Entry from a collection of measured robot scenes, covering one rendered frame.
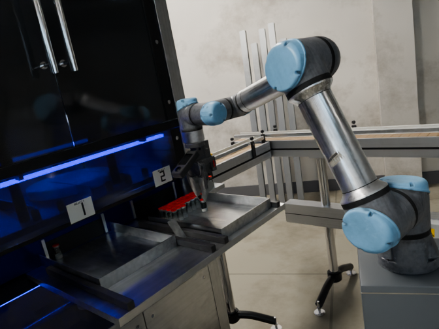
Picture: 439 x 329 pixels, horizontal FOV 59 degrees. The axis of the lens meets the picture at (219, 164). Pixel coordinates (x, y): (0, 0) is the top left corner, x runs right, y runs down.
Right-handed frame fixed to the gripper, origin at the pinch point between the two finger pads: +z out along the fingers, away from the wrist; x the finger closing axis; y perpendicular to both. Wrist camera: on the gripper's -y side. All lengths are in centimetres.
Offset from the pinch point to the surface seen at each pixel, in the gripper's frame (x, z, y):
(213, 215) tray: -6.4, 5.2, -2.1
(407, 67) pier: 2, -18, 270
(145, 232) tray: 2.9, 3.0, -24.2
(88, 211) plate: 15.0, -7.3, -34.7
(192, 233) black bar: -12.0, 3.7, -18.0
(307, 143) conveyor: 4, 2, 86
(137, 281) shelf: -15.9, 5.3, -42.7
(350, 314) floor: -15, 94, 76
